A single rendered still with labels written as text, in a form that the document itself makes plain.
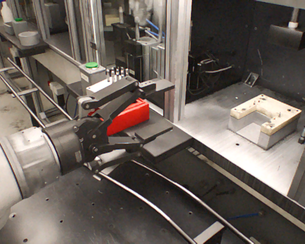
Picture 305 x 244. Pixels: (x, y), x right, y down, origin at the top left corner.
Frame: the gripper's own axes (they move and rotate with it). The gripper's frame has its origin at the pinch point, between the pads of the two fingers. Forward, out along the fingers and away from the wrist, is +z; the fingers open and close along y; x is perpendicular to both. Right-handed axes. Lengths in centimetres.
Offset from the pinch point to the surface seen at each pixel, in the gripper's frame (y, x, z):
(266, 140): -18.4, -5.8, 31.9
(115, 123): -18.1, 25.1, 5.2
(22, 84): -112, 282, 39
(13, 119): -112, 214, 9
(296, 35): 7.0, -2.9, 39.3
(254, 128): -20.9, 1.6, 37.8
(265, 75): -17, 16, 64
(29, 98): -35, 89, -1
